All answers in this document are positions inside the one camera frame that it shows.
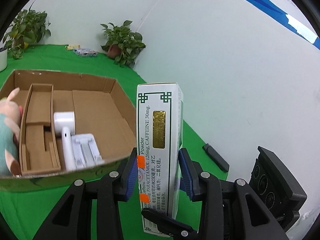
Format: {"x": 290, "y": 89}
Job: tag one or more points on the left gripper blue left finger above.
{"x": 129, "y": 177}

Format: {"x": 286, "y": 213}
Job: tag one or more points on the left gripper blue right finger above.
{"x": 190, "y": 176}

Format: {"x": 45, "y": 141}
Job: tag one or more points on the white green medicine box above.
{"x": 159, "y": 134}

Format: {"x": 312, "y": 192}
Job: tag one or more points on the white hair dryer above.
{"x": 64, "y": 124}

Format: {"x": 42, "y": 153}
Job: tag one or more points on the long brown cardboard box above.
{"x": 38, "y": 149}

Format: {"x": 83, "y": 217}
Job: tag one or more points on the pink teal plush toy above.
{"x": 11, "y": 116}

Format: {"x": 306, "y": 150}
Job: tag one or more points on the black remote on table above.
{"x": 216, "y": 158}

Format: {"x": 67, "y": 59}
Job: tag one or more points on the large open cardboard box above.
{"x": 101, "y": 107}

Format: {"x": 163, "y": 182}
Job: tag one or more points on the green tablecloth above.
{"x": 25, "y": 212}

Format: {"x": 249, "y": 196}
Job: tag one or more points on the right potted green plant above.
{"x": 122, "y": 44}

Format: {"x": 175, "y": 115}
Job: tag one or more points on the potted green plant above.
{"x": 27, "y": 28}
{"x": 122, "y": 44}

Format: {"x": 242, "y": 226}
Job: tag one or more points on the small packets on table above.
{"x": 83, "y": 52}

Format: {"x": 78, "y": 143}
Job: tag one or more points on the white enamel mug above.
{"x": 3, "y": 58}

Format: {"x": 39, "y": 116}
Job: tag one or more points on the left potted green plant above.
{"x": 27, "y": 28}

